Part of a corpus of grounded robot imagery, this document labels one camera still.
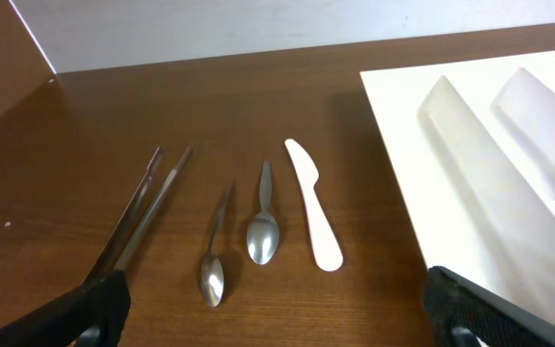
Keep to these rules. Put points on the white plastic knife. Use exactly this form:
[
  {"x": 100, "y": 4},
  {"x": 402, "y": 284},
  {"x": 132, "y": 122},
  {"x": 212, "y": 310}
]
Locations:
[{"x": 325, "y": 247}]

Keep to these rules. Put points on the steel teaspoon wide handle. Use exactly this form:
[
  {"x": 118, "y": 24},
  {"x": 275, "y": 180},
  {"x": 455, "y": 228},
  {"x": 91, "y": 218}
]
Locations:
[{"x": 263, "y": 231}]

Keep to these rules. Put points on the white plastic cutlery tray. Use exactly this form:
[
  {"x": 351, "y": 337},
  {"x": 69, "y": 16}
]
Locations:
[{"x": 477, "y": 203}]

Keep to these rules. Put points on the steel kitchen tongs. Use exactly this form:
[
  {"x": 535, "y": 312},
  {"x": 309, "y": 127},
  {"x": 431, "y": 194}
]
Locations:
[{"x": 134, "y": 222}]

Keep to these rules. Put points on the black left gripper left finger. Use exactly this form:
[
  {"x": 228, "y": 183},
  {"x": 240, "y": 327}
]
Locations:
[{"x": 92, "y": 314}]

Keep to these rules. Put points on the small steel teaspoon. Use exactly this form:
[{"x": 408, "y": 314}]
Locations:
[{"x": 211, "y": 278}]

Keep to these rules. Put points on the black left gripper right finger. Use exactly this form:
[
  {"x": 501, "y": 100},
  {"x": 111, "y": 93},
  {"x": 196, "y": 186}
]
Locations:
[{"x": 464, "y": 313}]

